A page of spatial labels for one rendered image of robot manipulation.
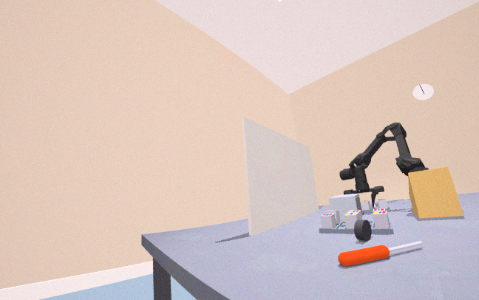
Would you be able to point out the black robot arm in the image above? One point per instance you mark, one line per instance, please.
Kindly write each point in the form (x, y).
(405, 162)

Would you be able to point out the orange-handled screwdriver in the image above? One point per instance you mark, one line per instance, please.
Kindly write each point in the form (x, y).
(369, 254)

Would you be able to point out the white wall panel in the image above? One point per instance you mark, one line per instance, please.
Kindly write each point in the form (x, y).
(279, 178)

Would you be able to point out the dark grey cylinder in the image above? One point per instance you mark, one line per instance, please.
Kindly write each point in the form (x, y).
(362, 229)

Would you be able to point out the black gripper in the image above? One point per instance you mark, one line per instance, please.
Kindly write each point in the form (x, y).
(361, 184)

